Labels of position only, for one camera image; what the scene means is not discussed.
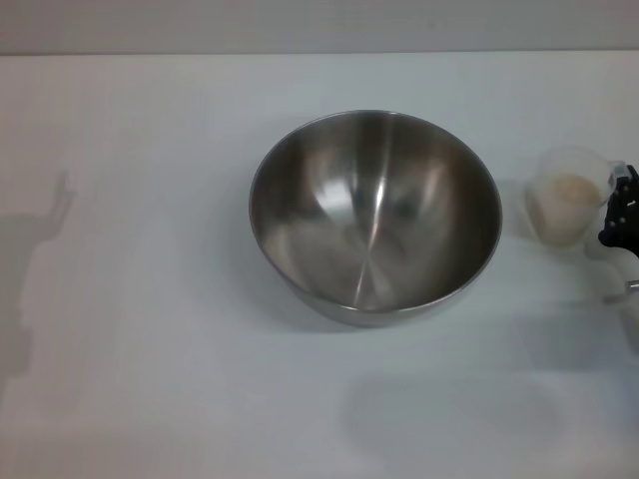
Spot white rice grains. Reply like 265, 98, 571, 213
541, 173, 603, 244

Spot clear plastic measuring cup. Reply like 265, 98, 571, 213
523, 143, 626, 247

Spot stainless steel mixing bowl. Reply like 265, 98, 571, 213
248, 108, 503, 329

